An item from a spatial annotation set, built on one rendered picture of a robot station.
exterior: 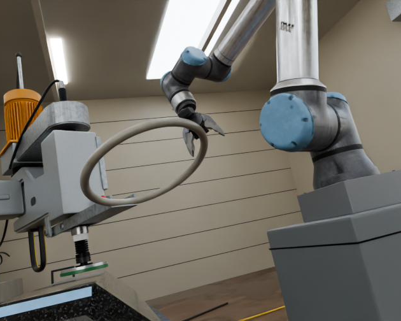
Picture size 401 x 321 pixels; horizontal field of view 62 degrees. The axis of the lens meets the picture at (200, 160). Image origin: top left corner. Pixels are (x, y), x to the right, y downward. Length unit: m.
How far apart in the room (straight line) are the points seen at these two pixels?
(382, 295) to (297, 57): 0.59
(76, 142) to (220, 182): 5.57
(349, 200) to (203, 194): 6.11
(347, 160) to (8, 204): 1.89
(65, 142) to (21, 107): 0.83
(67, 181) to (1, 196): 0.67
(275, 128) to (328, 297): 0.45
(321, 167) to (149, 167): 5.92
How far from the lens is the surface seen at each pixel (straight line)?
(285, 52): 0.97
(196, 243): 6.80
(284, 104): 0.90
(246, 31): 1.30
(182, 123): 1.11
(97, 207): 1.47
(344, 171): 1.02
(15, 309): 1.26
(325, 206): 1.01
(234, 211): 7.14
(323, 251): 0.93
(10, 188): 2.33
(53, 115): 1.83
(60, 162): 1.73
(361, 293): 0.87
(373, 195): 1.00
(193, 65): 1.27
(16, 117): 2.53
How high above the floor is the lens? 0.87
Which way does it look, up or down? 13 degrees up
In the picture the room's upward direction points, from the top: 12 degrees counter-clockwise
